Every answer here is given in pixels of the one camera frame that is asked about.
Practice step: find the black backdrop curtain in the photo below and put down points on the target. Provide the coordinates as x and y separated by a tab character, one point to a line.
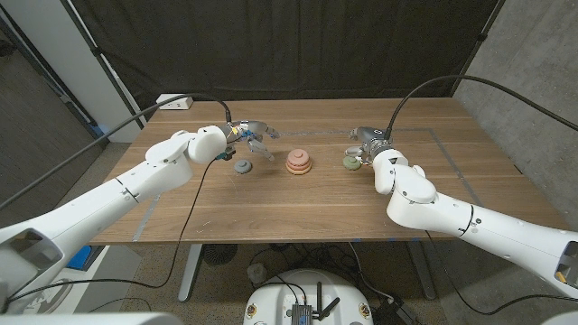
271	45

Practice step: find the small dark grey disc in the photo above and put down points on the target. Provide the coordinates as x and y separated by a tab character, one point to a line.
242	166

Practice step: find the coral red disc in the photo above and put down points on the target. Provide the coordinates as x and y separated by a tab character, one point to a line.
298	167

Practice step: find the blue black foot pedal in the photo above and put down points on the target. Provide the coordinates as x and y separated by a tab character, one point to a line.
80	258

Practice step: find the large orange disc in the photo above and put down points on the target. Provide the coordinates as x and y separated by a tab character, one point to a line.
298	172

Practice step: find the black power adapter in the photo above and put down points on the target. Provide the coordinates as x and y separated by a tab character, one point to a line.
390	313

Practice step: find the sage green disc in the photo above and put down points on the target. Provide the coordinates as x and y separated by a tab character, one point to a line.
351	163

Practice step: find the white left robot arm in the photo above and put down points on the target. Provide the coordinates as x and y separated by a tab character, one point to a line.
113	198

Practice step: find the silver router with antennas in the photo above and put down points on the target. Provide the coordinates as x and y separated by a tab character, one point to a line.
301	313

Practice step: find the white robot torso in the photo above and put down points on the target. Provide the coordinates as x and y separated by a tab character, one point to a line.
271	298

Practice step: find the black backdrop stand pole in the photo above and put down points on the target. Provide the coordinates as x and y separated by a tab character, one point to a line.
483	36
96	50

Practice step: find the grey round floor object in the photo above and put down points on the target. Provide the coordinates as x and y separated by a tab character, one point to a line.
257	273

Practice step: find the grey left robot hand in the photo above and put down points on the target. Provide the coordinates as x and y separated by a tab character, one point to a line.
246	131

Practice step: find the white power strip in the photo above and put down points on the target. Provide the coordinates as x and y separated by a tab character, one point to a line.
178	104

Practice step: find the dusty pink disc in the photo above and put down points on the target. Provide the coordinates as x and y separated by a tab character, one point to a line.
298	155

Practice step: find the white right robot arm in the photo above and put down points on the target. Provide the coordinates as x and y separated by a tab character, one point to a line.
474	221

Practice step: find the white left robot shoulder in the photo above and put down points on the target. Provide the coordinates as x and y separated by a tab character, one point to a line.
90	319

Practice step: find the grey table leg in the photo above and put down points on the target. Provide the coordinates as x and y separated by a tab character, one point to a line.
420	271

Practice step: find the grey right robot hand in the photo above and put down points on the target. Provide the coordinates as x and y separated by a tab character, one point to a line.
372	135

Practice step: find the white table leg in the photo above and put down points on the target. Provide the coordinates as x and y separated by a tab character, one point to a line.
189	271

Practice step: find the black floor fan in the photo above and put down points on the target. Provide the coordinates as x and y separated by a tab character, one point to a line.
219	253

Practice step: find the blue left wrist connector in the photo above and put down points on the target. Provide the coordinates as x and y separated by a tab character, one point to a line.
222	156

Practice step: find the white right robot shoulder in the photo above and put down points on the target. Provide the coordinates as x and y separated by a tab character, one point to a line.
564	319

